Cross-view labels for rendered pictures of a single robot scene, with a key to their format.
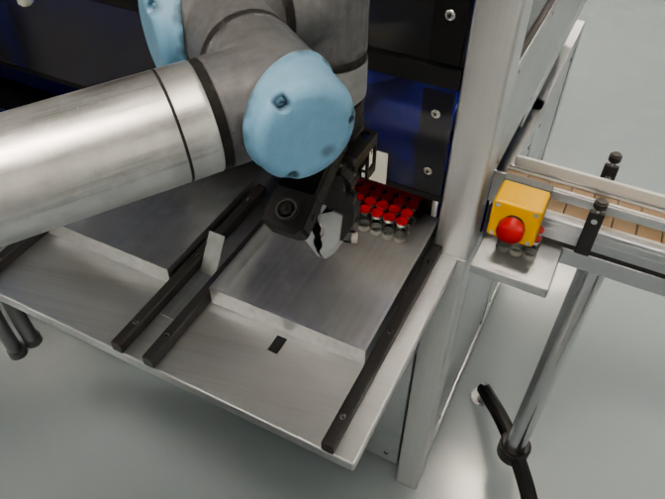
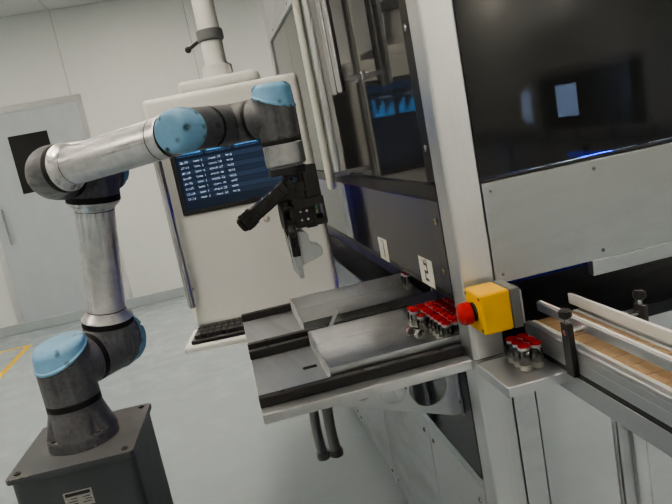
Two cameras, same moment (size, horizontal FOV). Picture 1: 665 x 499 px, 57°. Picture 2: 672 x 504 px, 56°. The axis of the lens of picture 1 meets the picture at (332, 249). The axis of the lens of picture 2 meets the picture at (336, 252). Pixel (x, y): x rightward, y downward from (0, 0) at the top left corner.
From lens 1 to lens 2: 1.04 m
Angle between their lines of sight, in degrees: 57
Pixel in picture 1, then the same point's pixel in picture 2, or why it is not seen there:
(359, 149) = (302, 199)
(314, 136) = (170, 132)
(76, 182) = (115, 145)
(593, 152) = not seen: outside the picture
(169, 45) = not seen: hidden behind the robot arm
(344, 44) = (268, 130)
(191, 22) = not seen: hidden behind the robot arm
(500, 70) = (442, 179)
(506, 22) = (436, 144)
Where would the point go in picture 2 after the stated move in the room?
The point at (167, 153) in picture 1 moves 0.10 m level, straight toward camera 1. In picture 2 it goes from (138, 138) to (89, 145)
